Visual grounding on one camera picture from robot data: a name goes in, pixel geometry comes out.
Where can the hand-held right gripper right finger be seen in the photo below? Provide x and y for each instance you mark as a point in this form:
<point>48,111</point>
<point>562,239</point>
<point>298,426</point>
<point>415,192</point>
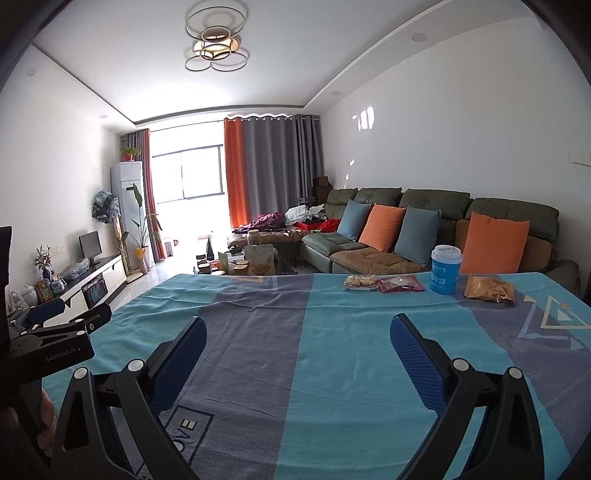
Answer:
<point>418,364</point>

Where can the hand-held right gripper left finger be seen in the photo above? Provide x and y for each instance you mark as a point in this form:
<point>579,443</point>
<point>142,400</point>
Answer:
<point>178,364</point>

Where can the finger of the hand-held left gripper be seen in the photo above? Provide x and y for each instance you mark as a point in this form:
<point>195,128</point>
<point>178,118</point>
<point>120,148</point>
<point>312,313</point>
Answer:
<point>48,311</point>
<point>87,321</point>

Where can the person's left hand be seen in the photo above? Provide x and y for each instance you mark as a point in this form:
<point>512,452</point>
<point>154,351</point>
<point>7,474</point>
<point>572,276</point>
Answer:
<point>47,410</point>

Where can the blue white porcelain jar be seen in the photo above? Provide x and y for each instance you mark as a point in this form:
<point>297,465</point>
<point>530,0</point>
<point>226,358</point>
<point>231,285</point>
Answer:
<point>58,285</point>

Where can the white black media cabinet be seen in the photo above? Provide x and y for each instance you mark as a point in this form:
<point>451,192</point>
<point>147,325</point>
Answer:
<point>106,277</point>

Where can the vase with flowers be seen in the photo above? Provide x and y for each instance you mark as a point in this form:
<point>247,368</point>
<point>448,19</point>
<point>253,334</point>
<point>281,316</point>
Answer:
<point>43,263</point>

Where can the black monitor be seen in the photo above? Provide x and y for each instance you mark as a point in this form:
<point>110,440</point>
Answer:
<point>91,247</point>

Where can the maroon snack packet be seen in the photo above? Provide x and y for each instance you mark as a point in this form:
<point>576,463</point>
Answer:
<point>400,284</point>

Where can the blue can white lid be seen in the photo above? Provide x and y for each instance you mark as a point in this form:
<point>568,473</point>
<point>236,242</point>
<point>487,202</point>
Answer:
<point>445,272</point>

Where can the beige snack packet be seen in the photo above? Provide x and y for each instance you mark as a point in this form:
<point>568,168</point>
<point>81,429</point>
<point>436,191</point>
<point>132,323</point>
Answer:
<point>361,282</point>

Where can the golden brown snack packet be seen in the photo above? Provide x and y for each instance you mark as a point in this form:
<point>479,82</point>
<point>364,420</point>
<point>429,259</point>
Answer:
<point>489,290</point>

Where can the tall potted leafy plant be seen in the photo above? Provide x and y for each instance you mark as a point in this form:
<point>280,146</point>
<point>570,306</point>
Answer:
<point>141,230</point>

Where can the small grey bin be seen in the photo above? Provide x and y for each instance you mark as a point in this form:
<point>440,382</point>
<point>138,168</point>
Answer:
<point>169,248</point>

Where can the cluttered dark coffee table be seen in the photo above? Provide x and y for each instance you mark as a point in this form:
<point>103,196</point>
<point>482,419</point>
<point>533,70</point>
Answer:
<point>231,265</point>

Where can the blue patterned hanging cloth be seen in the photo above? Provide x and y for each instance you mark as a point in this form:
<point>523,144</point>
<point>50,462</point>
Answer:
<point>106,206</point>

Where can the brown sofa seat pad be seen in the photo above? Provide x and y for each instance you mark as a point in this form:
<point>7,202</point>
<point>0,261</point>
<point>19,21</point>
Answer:
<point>369,259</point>

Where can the teal and grey printed blanket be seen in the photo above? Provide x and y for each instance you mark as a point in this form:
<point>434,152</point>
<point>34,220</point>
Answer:
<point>300,369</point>

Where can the blue cushion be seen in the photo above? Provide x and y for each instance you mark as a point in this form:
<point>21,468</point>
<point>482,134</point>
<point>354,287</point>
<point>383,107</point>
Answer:
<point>417,235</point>
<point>354,220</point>

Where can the brown paper bag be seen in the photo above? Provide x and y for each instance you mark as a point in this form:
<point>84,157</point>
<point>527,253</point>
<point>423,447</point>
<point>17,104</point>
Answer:
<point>260,261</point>

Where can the white standing air conditioner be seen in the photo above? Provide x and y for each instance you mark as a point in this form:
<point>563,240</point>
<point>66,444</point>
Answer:
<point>127,194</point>

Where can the orange and grey curtain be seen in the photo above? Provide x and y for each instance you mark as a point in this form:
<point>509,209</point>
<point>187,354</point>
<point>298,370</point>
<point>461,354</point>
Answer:
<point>150,194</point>

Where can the orange cushion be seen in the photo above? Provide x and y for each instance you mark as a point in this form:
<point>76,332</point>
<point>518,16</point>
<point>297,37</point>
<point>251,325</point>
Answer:
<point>382,227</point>
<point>494,242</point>

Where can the red cloth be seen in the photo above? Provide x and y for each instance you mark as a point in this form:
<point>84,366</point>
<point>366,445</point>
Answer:
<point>330,225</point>

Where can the dark red clothes pile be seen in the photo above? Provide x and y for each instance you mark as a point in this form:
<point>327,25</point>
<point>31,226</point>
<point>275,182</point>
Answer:
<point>263,222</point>

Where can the green sectional sofa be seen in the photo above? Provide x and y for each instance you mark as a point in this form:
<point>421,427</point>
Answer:
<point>429,198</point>

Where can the small green potted plant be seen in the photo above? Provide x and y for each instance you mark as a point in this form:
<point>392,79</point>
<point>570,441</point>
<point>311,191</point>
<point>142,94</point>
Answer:
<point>130,153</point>

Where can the large balcony window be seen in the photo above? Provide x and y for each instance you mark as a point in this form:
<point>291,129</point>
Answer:
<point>189,173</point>

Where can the white clothes pile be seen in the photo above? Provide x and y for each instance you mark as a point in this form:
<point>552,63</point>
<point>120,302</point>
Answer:
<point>302,215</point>

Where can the dark brown box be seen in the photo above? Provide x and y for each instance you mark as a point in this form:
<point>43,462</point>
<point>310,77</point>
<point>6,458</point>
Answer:
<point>323,189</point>

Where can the white wall switch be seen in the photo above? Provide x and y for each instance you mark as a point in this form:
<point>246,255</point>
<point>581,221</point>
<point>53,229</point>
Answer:
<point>581,157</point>

